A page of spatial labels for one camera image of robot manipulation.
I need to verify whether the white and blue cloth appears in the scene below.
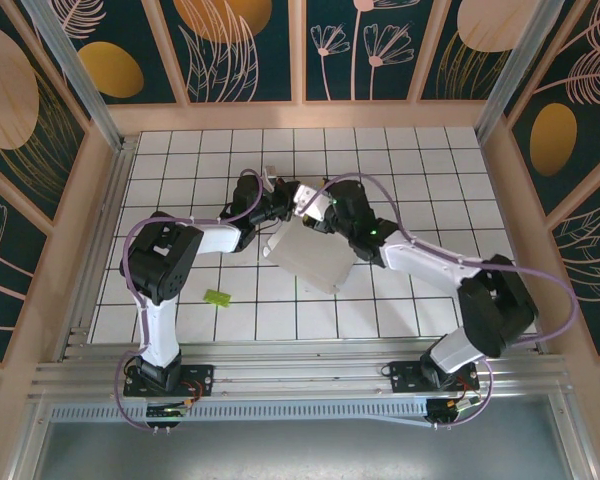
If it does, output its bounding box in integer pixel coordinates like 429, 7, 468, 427
262, 222, 356, 296

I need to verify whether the small green plastic piece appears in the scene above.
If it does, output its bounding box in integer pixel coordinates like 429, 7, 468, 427
202, 288, 234, 307

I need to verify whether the black controller board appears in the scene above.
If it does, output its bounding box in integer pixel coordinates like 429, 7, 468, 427
144, 397, 196, 434
427, 397, 481, 426

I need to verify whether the grey metal sheet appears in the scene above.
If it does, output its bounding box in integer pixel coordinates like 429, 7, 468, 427
29, 422, 581, 480

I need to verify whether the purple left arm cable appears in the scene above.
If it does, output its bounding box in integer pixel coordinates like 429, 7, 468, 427
113, 168, 276, 434

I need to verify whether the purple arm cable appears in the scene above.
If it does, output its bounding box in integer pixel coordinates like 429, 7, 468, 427
113, 168, 276, 434
307, 172, 580, 431

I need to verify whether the aluminium side rail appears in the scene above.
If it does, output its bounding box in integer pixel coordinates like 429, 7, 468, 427
59, 144, 136, 361

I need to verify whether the aluminium mounting rail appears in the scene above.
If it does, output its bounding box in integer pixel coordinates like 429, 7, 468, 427
29, 339, 571, 401

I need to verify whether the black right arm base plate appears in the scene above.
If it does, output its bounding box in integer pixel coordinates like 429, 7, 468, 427
388, 359, 481, 394

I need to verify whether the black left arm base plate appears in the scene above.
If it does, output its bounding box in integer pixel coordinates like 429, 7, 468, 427
123, 363, 216, 399

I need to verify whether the grey slotted cable duct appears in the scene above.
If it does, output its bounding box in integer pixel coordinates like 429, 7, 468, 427
49, 397, 431, 424

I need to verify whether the aluminium frame post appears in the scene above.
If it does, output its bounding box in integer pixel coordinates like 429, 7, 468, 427
19, 0, 131, 151
474, 0, 579, 146

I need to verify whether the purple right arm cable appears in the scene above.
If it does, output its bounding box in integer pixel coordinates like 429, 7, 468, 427
307, 172, 580, 431

